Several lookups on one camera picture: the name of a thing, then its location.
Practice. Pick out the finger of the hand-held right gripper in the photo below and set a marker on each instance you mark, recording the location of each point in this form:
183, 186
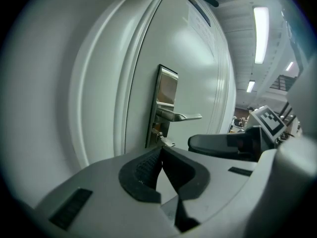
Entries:
210, 145

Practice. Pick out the white paper door sign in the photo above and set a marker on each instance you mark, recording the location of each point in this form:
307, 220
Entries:
203, 31

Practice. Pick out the small metal key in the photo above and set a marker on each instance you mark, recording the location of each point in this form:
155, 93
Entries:
167, 141

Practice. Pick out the long ceiling light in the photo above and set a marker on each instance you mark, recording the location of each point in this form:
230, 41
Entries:
260, 33

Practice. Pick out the white panelled door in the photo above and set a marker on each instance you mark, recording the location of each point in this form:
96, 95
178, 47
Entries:
193, 88

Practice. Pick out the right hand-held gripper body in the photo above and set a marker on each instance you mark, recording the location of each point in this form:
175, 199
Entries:
268, 121

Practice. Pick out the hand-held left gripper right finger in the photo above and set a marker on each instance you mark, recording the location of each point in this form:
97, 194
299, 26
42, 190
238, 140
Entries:
223, 182

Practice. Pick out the dark grey sign holder strip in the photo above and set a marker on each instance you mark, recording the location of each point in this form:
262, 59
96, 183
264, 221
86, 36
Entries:
199, 10

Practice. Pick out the silver door lock plate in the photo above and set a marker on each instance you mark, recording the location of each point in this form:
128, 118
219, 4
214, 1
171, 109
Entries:
166, 88

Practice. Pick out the short ceiling light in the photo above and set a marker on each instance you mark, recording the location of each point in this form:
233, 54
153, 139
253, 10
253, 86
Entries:
289, 66
250, 86

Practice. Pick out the white door frame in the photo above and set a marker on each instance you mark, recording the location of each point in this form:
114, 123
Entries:
104, 71

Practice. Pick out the black stair railing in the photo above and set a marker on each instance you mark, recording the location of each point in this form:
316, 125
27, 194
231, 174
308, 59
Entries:
282, 82

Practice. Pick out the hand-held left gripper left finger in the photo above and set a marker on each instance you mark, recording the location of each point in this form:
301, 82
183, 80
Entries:
99, 207

